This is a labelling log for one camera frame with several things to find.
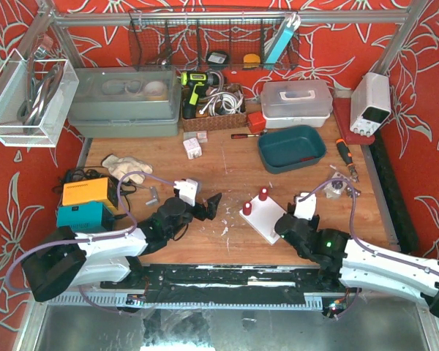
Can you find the black wire wall basket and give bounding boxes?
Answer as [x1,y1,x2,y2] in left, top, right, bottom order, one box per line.
[128,16,299,71]

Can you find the black cable duct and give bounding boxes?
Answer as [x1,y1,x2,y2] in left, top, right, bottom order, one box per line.
[369,131,419,254]

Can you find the white coiled cables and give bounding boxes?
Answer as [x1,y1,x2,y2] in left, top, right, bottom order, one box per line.
[199,91,246,116]

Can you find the white mesh hanging basket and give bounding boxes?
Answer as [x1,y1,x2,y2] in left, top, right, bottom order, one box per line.
[0,50,79,148]

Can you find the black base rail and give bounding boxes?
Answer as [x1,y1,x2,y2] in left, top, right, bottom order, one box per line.
[100,264,348,305]

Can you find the red large spring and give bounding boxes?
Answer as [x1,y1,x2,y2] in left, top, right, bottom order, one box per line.
[258,187,269,201]

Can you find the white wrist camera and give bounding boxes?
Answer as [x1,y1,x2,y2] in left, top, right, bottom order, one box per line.
[293,192,317,221]
[173,178,201,207]

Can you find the white base plate with pegs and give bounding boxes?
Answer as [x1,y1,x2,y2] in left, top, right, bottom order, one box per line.
[239,195,286,245]

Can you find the small metal parts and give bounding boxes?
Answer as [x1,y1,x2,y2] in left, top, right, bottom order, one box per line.
[345,186,361,198]

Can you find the orange black screwdriver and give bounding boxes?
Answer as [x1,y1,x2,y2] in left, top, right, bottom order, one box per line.
[336,138,359,182]

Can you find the red small box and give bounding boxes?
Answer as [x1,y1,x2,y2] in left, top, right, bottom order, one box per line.
[247,111,266,134]

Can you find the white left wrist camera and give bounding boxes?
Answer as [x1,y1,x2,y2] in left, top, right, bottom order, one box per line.
[173,178,201,207]

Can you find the white power supply unit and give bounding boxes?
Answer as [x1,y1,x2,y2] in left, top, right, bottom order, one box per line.
[350,72,391,137]

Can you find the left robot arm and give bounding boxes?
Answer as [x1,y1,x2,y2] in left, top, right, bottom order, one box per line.
[21,193,222,302]

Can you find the white clear toolbox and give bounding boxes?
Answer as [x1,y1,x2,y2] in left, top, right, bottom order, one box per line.
[260,80,333,129]

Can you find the brown wicker basket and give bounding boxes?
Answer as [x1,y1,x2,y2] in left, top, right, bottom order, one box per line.
[179,102,247,132]

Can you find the grey plastic storage box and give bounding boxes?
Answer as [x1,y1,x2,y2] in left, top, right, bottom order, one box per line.
[67,67,181,138]

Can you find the red handled small tool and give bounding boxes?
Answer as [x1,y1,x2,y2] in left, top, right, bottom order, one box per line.
[230,133,261,140]

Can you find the black round tape measure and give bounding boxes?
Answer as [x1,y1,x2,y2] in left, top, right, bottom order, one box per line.
[206,50,230,70]

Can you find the white power adapter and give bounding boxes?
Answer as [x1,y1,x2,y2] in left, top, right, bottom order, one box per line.
[183,137,203,160]

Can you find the white work glove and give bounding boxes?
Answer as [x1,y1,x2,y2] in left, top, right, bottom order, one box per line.
[101,154,153,181]

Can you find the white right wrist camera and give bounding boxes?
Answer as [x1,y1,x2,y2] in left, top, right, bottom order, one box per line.
[293,192,317,221]

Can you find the green cordless drill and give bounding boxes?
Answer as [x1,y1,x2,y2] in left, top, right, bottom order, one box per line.
[181,71,220,119]

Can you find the teal plastic tray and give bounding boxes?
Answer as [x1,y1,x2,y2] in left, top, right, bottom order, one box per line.
[258,125,327,174]

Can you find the yellow tape measure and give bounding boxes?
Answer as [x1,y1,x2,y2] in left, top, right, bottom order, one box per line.
[243,53,261,70]

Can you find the blue white board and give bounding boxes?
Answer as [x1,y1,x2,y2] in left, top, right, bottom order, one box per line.
[263,12,301,69]

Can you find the grey metal bracket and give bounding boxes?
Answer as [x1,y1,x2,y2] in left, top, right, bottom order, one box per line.
[146,186,160,206]

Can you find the yellow box device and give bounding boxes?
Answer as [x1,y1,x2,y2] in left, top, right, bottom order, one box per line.
[62,177,119,211]

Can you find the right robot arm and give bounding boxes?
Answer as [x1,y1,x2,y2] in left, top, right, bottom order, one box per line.
[274,213,439,318]

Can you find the teal box device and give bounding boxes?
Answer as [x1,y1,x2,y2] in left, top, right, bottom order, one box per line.
[56,201,114,233]

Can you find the aluminium frame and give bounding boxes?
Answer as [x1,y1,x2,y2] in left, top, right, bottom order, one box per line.
[0,0,428,143]

